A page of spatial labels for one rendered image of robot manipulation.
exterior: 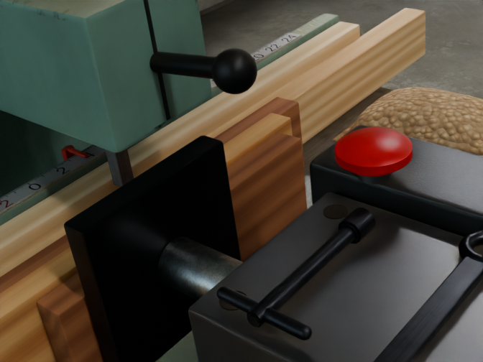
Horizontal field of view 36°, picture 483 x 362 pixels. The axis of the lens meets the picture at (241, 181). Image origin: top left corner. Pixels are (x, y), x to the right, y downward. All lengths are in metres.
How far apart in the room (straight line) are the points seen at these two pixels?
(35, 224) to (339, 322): 0.22
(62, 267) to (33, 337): 0.04
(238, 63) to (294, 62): 0.24
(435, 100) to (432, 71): 2.27
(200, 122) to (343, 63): 0.14
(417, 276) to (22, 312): 0.18
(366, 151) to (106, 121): 0.13
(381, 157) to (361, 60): 0.31
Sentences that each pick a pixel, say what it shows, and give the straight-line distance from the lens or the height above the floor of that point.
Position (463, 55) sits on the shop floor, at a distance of 2.94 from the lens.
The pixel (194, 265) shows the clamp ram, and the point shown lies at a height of 0.96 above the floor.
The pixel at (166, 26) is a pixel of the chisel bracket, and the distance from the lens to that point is 0.36.
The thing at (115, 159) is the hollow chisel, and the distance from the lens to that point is 0.42.
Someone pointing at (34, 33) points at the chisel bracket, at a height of 1.06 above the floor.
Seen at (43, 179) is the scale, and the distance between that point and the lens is 0.45.
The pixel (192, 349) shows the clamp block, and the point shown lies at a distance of 0.30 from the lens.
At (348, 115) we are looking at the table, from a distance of 0.58.
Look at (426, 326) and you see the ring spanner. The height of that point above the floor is 1.00.
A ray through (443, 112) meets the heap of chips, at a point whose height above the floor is 0.93.
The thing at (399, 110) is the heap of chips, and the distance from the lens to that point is 0.53.
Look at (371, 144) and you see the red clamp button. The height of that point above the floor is 1.02.
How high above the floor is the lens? 1.17
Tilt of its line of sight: 32 degrees down
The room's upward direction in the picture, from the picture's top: 8 degrees counter-clockwise
